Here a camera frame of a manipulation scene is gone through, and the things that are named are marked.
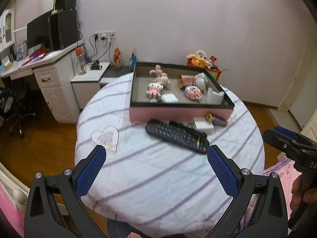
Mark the blue gold slim box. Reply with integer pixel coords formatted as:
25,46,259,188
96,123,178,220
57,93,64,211
205,112,227,127

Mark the black remote control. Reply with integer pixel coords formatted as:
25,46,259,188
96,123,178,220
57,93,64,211
146,120,210,154

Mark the white cylindrical holder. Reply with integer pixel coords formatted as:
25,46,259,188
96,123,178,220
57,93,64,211
206,88,225,105

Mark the pink block-built toy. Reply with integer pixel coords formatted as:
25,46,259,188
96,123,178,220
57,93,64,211
184,85,202,101

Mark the hello kitty block figure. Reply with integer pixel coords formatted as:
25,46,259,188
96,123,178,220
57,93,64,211
146,82,164,103

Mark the rose gold metallic canister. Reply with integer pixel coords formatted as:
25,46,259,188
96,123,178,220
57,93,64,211
177,75,196,89

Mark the pink pig doll figurine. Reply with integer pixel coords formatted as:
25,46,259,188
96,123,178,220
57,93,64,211
149,64,171,87

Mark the person right hand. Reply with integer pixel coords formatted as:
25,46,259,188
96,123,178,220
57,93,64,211
290,176,317,211

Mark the white charger box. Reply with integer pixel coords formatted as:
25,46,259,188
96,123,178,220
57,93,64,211
193,117,214,135

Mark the white striped quilted tablecloth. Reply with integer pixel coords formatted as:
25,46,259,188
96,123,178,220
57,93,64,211
74,72,265,238

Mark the black low side table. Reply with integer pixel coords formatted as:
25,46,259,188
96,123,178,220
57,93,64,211
71,61,136,110

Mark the pink box with black rim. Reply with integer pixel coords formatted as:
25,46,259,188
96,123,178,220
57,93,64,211
129,62,235,123

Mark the orange toy storage crate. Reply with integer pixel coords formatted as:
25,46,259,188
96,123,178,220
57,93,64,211
186,59,222,81

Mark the clear bottle red cap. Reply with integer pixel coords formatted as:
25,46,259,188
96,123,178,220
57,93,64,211
75,46,87,75

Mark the white desk with drawers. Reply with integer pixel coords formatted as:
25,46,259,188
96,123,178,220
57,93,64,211
1,40,83,124

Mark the orange snack bag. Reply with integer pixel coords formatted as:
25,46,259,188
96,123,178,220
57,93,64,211
113,47,122,70

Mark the blue white snack bag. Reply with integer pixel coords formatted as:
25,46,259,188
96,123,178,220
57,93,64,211
129,49,137,72

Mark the yellow plush toy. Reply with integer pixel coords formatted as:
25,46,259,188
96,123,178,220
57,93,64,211
186,54,208,68

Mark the black computer monitor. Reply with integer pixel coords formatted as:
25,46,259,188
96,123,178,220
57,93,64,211
26,10,53,49

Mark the white glass-door cabinet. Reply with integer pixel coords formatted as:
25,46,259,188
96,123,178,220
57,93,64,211
0,8,15,52

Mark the black speaker box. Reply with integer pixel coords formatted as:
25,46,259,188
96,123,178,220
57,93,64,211
54,0,76,10

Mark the white wall power strip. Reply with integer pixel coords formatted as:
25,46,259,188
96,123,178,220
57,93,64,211
94,31,116,46

